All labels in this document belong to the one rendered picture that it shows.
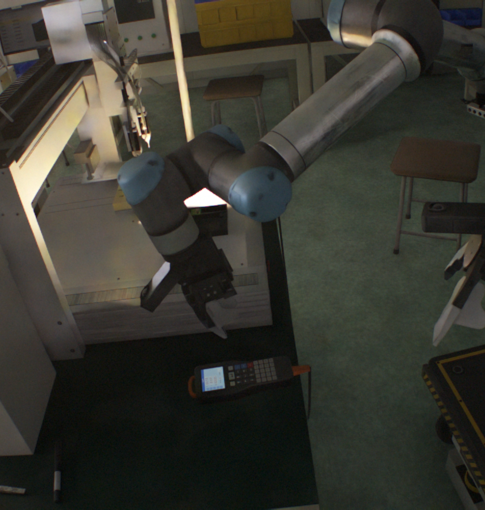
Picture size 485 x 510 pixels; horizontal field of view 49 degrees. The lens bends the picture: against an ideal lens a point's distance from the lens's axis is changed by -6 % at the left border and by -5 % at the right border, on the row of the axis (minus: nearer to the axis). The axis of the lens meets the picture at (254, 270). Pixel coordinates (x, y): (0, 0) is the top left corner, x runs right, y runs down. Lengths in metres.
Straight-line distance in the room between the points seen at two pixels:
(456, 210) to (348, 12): 0.42
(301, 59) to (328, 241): 1.25
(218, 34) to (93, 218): 2.30
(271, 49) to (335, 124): 2.73
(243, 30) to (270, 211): 2.96
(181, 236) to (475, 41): 0.73
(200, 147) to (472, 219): 0.40
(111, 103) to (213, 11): 2.15
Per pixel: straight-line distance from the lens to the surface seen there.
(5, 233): 1.10
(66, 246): 1.47
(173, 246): 0.86
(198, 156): 0.83
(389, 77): 0.84
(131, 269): 1.29
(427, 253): 2.75
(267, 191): 0.73
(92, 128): 1.78
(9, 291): 1.08
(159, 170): 0.82
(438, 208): 0.73
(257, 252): 1.26
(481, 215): 0.72
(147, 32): 3.73
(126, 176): 0.81
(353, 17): 0.98
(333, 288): 2.51
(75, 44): 1.53
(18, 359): 1.10
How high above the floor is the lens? 1.57
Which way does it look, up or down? 36 degrees down
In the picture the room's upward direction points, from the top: 8 degrees counter-clockwise
